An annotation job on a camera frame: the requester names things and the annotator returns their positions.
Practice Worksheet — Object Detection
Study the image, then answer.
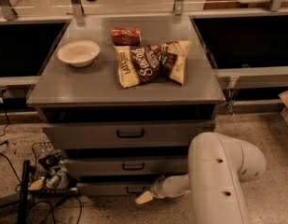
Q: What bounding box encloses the wire basket with items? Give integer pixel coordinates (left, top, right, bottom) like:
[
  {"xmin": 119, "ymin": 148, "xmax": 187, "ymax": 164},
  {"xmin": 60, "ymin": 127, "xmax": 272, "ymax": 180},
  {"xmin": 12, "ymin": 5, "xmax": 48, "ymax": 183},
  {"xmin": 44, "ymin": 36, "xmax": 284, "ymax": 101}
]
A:
[{"xmin": 28, "ymin": 142, "xmax": 79, "ymax": 197}]

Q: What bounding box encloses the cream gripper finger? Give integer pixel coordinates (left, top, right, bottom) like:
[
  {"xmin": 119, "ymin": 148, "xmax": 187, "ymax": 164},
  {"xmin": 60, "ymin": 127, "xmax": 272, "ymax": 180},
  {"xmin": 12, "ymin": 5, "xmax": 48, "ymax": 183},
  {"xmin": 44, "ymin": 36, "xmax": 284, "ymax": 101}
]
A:
[{"xmin": 135, "ymin": 190, "xmax": 154, "ymax": 205}]

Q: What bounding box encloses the grey drawer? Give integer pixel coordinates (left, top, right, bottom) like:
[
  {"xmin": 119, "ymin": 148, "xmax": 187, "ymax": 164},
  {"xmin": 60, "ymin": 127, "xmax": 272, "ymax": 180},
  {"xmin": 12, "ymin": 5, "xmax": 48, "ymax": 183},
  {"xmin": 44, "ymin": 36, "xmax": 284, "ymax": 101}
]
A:
[
  {"xmin": 44, "ymin": 120, "xmax": 215, "ymax": 149},
  {"xmin": 64, "ymin": 156, "xmax": 187, "ymax": 176},
  {"xmin": 77, "ymin": 181, "xmax": 151, "ymax": 196}
]

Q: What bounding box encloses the brown chip bag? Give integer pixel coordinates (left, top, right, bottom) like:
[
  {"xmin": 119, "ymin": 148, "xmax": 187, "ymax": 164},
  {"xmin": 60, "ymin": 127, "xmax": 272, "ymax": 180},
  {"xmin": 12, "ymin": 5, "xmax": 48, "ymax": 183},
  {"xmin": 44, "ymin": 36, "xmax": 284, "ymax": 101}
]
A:
[{"xmin": 115, "ymin": 40, "xmax": 192, "ymax": 89}]

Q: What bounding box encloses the grey bottom drawer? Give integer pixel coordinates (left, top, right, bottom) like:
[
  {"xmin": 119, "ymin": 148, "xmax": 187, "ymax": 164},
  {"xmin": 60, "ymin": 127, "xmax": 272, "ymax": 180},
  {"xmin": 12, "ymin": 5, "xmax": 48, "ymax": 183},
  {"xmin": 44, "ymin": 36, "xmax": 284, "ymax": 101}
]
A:
[{"xmin": 77, "ymin": 181, "xmax": 151, "ymax": 196}]

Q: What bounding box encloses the black metal stand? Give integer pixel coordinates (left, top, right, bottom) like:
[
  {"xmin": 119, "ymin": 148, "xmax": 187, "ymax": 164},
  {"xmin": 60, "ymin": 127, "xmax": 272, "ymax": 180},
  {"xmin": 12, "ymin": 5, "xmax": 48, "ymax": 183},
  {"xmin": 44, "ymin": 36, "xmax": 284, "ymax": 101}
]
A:
[{"xmin": 17, "ymin": 160, "xmax": 30, "ymax": 224}]

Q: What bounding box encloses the white paper bowl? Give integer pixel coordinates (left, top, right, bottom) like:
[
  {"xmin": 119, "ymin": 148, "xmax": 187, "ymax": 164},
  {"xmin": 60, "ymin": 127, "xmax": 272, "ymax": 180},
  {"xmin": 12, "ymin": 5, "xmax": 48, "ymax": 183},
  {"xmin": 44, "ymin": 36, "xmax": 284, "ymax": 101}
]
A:
[{"xmin": 57, "ymin": 40, "xmax": 100, "ymax": 67}]

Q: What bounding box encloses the grey top drawer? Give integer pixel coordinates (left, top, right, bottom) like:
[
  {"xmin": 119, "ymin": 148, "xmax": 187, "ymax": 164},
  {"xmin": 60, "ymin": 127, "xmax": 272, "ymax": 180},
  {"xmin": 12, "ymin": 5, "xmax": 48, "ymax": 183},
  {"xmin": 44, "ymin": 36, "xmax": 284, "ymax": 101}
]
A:
[{"xmin": 44, "ymin": 120, "xmax": 215, "ymax": 149}]

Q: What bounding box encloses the black floor cable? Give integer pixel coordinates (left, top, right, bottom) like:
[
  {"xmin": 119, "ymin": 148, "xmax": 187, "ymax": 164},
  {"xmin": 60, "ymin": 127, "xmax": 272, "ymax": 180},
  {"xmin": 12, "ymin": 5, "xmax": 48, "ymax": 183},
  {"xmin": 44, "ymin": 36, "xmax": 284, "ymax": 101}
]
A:
[{"xmin": 0, "ymin": 96, "xmax": 84, "ymax": 224}]

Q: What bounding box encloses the grey middle drawer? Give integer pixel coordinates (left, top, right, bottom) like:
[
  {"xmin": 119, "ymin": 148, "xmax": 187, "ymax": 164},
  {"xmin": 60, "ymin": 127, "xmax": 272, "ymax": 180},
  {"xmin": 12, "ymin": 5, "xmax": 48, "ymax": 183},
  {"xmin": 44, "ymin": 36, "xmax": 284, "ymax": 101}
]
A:
[{"xmin": 64, "ymin": 156, "xmax": 187, "ymax": 176}]

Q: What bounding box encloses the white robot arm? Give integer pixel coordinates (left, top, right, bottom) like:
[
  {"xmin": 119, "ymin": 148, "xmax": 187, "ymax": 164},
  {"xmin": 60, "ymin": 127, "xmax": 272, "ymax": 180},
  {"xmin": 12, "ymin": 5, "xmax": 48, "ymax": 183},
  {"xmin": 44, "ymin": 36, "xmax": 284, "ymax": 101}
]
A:
[{"xmin": 135, "ymin": 133, "xmax": 267, "ymax": 224}]

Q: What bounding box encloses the grey drawer cabinet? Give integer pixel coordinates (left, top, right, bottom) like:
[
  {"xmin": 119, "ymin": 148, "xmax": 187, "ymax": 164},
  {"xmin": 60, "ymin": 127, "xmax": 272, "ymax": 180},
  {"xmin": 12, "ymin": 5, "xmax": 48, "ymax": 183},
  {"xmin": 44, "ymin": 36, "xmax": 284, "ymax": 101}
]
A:
[{"xmin": 27, "ymin": 14, "xmax": 225, "ymax": 184}]

